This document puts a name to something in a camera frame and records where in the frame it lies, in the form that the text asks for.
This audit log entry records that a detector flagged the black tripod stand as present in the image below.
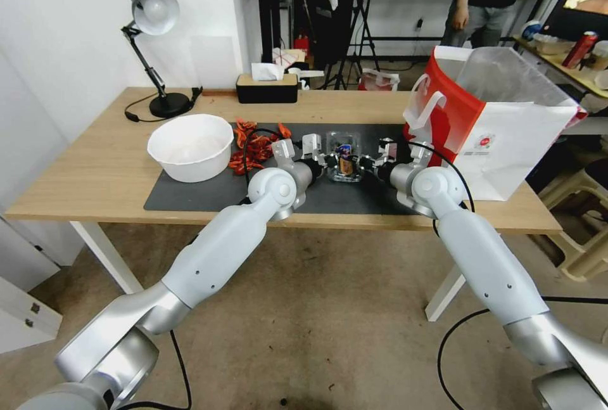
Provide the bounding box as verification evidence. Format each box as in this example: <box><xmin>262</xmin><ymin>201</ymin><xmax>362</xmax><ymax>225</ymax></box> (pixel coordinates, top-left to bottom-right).
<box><xmin>322</xmin><ymin>0</ymin><xmax>382</xmax><ymax>91</ymax></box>

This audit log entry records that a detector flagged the black desk lamp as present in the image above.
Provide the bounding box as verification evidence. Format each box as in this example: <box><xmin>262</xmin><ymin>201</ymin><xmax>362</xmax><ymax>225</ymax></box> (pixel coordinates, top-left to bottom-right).
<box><xmin>120</xmin><ymin>0</ymin><xmax>192</xmax><ymax>120</ymax></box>

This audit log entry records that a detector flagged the black tissue box wooden lid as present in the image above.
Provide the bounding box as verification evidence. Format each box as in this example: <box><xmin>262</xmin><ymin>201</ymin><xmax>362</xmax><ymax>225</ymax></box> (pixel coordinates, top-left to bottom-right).
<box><xmin>236</xmin><ymin>61</ymin><xmax>300</xmax><ymax>105</ymax></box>

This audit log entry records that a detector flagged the red and white takeout bag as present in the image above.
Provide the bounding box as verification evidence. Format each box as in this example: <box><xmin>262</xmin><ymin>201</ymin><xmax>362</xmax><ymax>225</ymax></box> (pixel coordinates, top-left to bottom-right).
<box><xmin>402</xmin><ymin>45</ymin><xmax>589</xmax><ymax>203</ymax></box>

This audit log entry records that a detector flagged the black lamp cable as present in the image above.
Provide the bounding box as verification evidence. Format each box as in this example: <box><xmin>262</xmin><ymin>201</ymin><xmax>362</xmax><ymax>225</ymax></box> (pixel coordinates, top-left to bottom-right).
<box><xmin>124</xmin><ymin>86</ymin><xmax>204</xmax><ymax>124</ymax></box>

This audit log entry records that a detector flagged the colourful food inside container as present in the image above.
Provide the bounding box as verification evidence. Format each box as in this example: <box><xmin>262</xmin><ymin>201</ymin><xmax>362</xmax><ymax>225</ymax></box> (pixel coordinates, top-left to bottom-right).
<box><xmin>334</xmin><ymin>143</ymin><xmax>357</xmax><ymax>176</ymax></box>

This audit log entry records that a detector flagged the beige plastic stool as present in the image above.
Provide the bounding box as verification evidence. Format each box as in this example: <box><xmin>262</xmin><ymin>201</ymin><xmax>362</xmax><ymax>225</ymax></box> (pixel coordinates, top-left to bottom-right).
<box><xmin>539</xmin><ymin>157</ymin><xmax>608</xmax><ymax>283</ymax></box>

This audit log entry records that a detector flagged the white lidded cup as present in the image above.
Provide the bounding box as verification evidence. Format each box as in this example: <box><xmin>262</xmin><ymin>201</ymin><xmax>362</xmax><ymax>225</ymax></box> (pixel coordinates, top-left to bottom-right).
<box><xmin>590</xmin><ymin>41</ymin><xmax>608</xmax><ymax>72</ymax></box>

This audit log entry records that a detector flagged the red drink can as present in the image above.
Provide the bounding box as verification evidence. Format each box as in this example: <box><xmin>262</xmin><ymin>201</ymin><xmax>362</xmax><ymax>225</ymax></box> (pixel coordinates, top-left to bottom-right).
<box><xmin>562</xmin><ymin>30</ymin><xmax>600</xmax><ymax>70</ymax></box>

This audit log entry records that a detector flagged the white paper bowl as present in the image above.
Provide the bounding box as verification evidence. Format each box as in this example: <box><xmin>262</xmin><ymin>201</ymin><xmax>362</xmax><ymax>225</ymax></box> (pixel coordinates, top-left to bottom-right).
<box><xmin>146</xmin><ymin>113</ymin><xmax>236</xmax><ymax>184</ymax></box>

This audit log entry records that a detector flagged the black table mat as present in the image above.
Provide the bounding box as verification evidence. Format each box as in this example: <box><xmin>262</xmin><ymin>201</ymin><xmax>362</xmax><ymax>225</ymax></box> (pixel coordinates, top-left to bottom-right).
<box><xmin>143</xmin><ymin>122</ymin><xmax>429</xmax><ymax>217</ymax></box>

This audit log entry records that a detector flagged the white box with red stripes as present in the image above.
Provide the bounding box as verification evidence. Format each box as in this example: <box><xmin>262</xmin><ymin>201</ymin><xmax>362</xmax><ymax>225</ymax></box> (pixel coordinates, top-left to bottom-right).
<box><xmin>271</xmin><ymin>48</ymin><xmax>308</xmax><ymax>69</ymax></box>

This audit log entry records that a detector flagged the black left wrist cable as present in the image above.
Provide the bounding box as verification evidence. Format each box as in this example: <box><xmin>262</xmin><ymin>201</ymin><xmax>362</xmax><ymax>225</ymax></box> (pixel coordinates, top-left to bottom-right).
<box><xmin>239</xmin><ymin>128</ymin><xmax>306</xmax><ymax>174</ymax></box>

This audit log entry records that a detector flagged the pile of red crayfish shells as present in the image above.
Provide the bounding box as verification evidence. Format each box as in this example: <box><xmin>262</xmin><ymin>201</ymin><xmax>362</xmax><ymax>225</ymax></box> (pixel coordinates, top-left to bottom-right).
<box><xmin>227</xmin><ymin>117</ymin><xmax>293</xmax><ymax>175</ymax></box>

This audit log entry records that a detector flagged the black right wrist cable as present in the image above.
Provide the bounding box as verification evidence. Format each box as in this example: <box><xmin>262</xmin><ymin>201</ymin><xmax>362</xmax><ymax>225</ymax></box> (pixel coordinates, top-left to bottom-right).
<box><xmin>407</xmin><ymin>141</ymin><xmax>476</xmax><ymax>214</ymax></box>

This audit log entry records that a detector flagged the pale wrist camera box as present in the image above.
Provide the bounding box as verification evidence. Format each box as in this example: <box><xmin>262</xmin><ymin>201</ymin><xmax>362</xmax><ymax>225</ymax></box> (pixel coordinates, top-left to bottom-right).
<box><xmin>302</xmin><ymin>133</ymin><xmax>326</xmax><ymax>157</ymax></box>
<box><xmin>378</xmin><ymin>138</ymin><xmax>403</xmax><ymax>162</ymax></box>

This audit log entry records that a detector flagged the yellow side table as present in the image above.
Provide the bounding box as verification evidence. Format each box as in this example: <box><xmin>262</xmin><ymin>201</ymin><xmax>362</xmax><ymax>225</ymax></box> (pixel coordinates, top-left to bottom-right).
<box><xmin>512</xmin><ymin>33</ymin><xmax>608</xmax><ymax>99</ymax></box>

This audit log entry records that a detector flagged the small red white bag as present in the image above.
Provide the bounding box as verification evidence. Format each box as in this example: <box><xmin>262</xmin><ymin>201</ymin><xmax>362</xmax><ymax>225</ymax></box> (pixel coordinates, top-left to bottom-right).
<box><xmin>358</xmin><ymin>67</ymin><xmax>401</xmax><ymax>93</ymax></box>

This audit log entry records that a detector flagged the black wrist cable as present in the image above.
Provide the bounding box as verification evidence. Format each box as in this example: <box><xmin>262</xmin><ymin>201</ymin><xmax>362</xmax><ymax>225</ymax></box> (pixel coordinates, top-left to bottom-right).
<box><xmin>239</xmin><ymin>128</ymin><xmax>306</xmax><ymax>174</ymax></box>
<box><xmin>407</xmin><ymin>141</ymin><xmax>476</xmax><ymax>214</ymax></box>

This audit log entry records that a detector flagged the black floor cable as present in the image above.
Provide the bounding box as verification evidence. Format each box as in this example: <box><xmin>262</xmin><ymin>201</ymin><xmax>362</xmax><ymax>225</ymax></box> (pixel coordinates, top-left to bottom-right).
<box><xmin>436</xmin><ymin>295</ymin><xmax>608</xmax><ymax>410</ymax></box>
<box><xmin>116</xmin><ymin>328</ymin><xmax>193</xmax><ymax>410</ymax></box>

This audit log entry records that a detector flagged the white cabinet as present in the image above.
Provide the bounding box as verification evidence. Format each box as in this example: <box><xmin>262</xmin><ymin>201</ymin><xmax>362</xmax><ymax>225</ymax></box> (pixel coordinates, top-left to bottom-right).
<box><xmin>0</xmin><ymin>214</ymin><xmax>63</xmax><ymax>355</ymax></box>

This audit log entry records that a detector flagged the wooden table with white legs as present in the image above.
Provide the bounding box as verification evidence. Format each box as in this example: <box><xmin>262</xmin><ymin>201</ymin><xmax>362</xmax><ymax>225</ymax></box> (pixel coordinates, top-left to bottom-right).
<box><xmin>4</xmin><ymin>86</ymin><xmax>564</xmax><ymax>323</ymax></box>

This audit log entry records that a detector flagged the clear plastic takeout container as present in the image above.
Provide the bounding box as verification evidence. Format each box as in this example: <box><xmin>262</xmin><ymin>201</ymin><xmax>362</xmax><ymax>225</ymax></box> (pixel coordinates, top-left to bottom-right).
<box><xmin>322</xmin><ymin>129</ymin><xmax>365</xmax><ymax>183</ymax></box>

